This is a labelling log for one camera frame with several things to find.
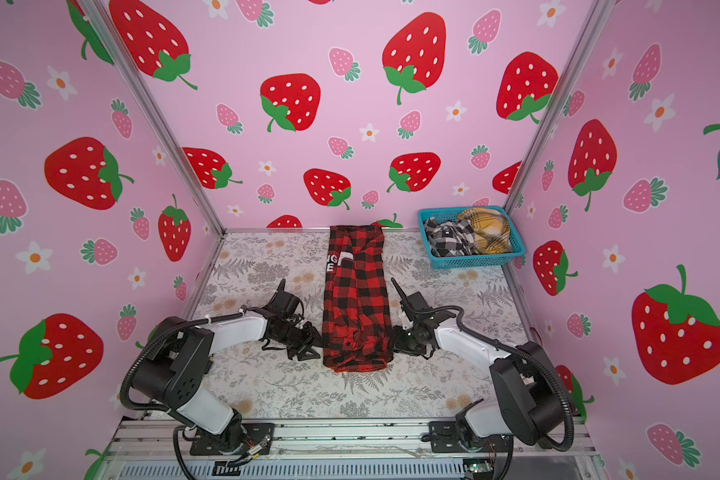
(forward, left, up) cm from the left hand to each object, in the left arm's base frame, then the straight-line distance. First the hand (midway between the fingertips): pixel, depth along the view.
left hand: (327, 348), depth 87 cm
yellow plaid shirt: (+42, -57, +9) cm, 71 cm away
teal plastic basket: (+53, -42, +7) cm, 68 cm away
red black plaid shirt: (+9, -9, 0) cm, 12 cm away
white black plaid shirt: (+39, -42, +7) cm, 58 cm away
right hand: (0, -18, +1) cm, 19 cm away
